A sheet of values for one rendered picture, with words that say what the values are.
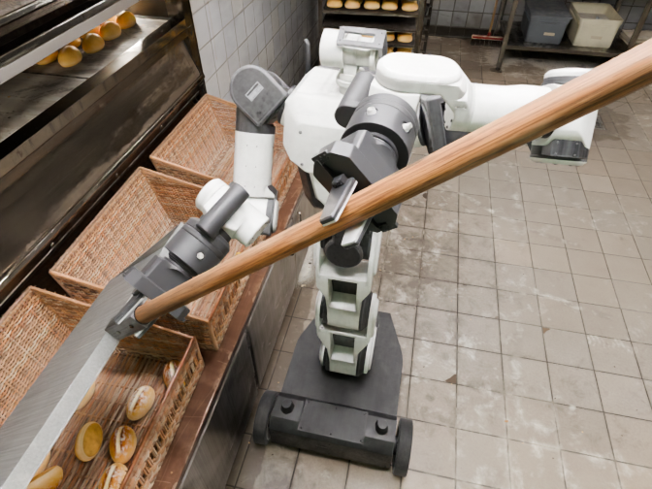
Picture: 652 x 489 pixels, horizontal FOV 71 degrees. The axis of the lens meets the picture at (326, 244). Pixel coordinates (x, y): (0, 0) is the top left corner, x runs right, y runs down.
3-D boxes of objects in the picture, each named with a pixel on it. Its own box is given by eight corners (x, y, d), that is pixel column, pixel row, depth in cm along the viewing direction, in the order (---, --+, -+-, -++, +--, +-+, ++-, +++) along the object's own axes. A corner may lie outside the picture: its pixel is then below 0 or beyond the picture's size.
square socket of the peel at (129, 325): (157, 311, 76) (141, 299, 74) (146, 329, 73) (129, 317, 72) (129, 324, 81) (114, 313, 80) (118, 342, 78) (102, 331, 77)
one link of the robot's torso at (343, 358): (325, 342, 190) (321, 274, 153) (373, 351, 186) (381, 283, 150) (316, 377, 180) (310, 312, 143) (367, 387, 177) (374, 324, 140)
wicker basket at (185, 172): (163, 211, 194) (145, 156, 175) (214, 143, 233) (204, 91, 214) (273, 228, 186) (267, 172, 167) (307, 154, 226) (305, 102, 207)
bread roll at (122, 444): (113, 432, 124) (106, 423, 121) (139, 426, 126) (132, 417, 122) (110, 469, 117) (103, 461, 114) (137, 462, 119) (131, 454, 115)
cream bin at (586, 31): (570, 46, 419) (581, 18, 403) (561, 27, 455) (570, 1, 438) (612, 48, 414) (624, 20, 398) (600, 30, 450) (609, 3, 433)
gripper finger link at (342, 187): (318, 228, 48) (337, 190, 52) (341, 219, 46) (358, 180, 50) (309, 218, 47) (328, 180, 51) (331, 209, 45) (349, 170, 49)
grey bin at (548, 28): (522, 42, 426) (530, 15, 409) (517, 24, 461) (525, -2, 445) (563, 46, 421) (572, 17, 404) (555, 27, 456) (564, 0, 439)
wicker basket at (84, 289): (79, 329, 150) (43, 273, 131) (156, 219, 190) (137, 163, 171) (218, 354, 144) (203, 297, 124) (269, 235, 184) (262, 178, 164)
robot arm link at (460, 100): (369, 133, 64) (464, 141, 64) (377, 74, 57) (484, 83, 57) (368, 106, 68) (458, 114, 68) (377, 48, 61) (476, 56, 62)
